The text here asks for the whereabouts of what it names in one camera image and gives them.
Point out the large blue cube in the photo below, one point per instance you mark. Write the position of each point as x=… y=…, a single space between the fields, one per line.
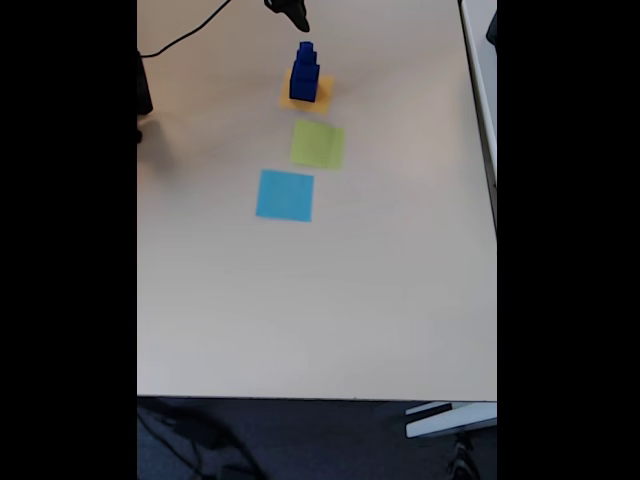
x=303 y=86

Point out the dark blue object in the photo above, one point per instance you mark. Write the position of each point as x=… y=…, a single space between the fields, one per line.
x=492 y=27

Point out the green paper square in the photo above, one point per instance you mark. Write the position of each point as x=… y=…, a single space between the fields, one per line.
x=317 y=145

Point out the medium blue cube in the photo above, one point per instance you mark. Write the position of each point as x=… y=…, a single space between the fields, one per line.
x=306 y=60

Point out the white neighbouring table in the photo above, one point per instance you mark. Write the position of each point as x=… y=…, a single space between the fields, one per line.
x=482 y=90

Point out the small blue cube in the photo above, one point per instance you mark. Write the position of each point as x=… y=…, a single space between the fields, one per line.
x=306 y=47

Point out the light blue paper square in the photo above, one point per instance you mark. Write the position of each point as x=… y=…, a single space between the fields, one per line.
x=284 y=196

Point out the white table foot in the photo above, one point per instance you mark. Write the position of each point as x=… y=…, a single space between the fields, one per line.
x=450 y=420

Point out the orange paper square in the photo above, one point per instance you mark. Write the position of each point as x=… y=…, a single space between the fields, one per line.
x=325 y=97

